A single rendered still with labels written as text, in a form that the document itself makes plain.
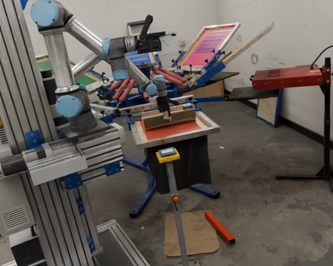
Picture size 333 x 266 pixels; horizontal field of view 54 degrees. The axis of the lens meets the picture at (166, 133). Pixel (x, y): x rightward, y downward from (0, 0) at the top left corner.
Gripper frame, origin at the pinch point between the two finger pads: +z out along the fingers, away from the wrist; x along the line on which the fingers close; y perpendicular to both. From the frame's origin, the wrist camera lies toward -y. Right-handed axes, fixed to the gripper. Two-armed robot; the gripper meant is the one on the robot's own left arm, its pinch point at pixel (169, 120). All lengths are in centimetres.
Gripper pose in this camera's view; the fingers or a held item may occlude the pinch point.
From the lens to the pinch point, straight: 255.5
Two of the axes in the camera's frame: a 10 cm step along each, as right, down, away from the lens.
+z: 1.9, 9.2, 3.3
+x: 1.9, 3.0, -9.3
